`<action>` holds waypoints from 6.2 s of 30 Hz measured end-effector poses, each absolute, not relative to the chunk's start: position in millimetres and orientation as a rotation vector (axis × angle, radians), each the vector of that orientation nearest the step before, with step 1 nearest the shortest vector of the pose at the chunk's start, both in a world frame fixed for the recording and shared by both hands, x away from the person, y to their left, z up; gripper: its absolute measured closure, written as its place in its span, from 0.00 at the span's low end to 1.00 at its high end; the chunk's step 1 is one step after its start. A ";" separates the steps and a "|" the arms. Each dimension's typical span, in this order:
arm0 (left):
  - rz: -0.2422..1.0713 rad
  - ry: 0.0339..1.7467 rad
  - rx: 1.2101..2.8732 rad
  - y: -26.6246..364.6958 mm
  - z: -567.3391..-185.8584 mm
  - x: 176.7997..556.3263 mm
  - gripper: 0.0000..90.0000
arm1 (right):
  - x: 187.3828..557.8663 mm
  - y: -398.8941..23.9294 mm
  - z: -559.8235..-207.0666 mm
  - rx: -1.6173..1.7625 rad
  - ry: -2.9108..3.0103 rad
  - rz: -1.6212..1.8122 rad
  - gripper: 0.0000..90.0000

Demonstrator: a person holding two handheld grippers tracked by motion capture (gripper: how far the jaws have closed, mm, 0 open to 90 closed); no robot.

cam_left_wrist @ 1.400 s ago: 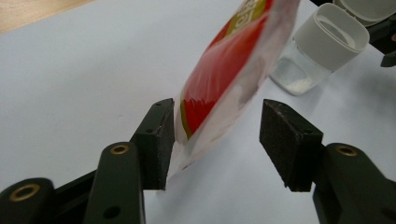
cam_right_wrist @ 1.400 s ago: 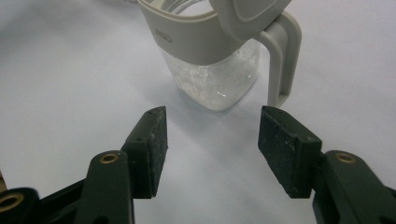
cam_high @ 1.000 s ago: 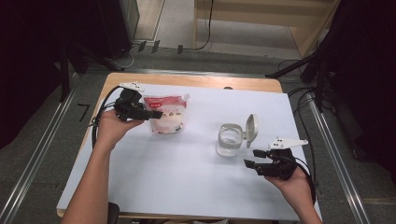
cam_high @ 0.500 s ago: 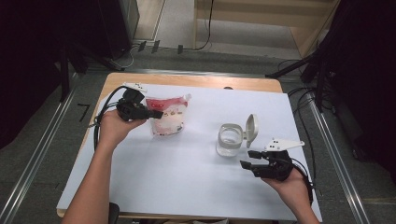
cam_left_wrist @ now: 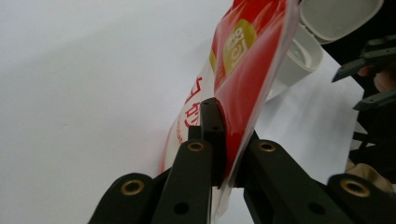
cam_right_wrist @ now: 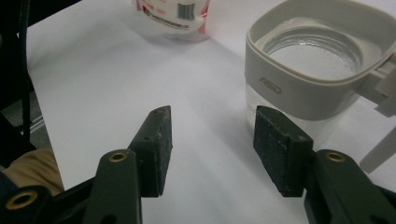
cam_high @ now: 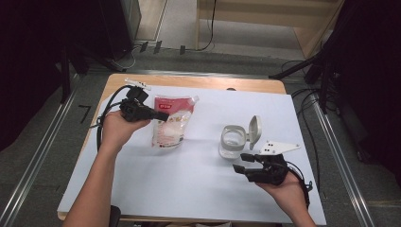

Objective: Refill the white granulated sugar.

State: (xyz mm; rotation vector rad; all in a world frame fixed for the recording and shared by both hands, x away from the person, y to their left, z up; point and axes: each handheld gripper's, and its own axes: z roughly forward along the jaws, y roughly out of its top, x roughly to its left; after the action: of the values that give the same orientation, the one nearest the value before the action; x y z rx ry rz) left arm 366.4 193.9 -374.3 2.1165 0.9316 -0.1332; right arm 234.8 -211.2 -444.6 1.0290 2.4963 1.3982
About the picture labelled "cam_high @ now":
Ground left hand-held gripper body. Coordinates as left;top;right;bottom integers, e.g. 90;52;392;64
118;78;152;123

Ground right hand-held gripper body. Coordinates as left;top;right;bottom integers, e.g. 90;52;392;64
245;140;301;186

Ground red and white spout pouch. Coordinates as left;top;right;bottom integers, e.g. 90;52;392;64
151;95;201;149

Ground white container with hinged lid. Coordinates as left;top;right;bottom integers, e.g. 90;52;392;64
218;114;263;161

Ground person's right hand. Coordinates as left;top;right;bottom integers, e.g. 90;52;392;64
254;171;309;218

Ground person's left hand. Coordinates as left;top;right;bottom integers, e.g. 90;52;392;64
98;108;151;154

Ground white table cover sheet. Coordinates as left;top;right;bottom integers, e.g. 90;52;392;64
57;83;327;225

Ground black metal stand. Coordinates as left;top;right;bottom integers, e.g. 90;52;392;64
59;41;93;104
269;46;336;114

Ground black cabinet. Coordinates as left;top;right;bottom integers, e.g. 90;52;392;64
97;0;142;61

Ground dark curtain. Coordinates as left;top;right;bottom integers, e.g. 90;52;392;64
321;0;401;187

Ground light wooden shelf unit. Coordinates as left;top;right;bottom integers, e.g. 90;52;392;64
195;0;345;60

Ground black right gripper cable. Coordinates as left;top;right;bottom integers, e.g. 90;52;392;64
287;160;314;209

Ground grey floor cable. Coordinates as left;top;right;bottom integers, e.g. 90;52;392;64
108;45;140;72

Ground metal floor rail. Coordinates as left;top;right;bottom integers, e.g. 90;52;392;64
0;74;80;227
311;94;376;227

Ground black floor cable bundle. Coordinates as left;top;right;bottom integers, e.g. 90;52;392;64
280;60;323;190

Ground black hanging cable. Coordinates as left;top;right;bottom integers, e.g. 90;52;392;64
197;0;218;52

